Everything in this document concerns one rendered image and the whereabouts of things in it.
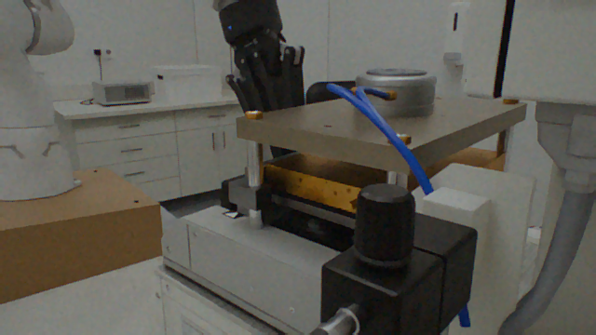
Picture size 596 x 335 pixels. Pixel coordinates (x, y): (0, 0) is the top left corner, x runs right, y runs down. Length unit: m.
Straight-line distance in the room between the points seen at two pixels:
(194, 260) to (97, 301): 0.39
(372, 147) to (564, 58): 0.14
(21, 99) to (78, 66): 2.43
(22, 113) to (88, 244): 0.29
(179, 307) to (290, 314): 0.17
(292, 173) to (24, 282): 0.60
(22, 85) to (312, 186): 0.71
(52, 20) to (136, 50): 2.49
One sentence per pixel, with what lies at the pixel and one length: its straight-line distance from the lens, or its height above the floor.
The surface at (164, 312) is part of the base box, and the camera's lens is 0.57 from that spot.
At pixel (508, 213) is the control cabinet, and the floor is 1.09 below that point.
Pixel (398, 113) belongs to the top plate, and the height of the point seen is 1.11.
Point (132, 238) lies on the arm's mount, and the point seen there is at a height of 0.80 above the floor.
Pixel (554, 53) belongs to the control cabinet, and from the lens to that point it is 0.25.
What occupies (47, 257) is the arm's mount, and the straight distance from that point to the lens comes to 0.90.
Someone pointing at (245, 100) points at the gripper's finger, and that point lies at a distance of 0.59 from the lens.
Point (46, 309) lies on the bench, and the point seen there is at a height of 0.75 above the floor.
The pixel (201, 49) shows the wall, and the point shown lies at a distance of 3.71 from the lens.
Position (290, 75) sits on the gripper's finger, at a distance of 0.53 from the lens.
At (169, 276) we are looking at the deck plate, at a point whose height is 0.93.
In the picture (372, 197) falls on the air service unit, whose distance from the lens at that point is 0.18.
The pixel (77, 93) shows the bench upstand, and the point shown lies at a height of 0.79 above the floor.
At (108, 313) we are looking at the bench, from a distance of 0.82.
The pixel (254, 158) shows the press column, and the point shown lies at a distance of 0.42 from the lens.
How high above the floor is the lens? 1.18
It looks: 17 degrees down
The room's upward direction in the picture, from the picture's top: straight up
